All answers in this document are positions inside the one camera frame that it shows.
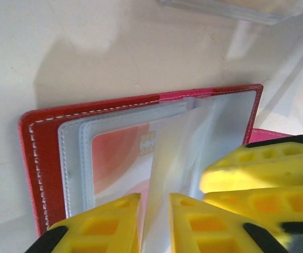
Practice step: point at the red circle credit card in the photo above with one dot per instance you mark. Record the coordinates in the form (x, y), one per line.
(114, 158)

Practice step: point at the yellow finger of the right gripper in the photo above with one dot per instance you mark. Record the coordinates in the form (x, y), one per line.
(267, 168)
(273, 205)

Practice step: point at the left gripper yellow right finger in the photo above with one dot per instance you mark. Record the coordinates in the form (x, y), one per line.
(209, 232)

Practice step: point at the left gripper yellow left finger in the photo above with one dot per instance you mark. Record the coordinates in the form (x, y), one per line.
(101, 229)

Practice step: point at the red card holder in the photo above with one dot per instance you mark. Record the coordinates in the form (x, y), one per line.
(46, 137)

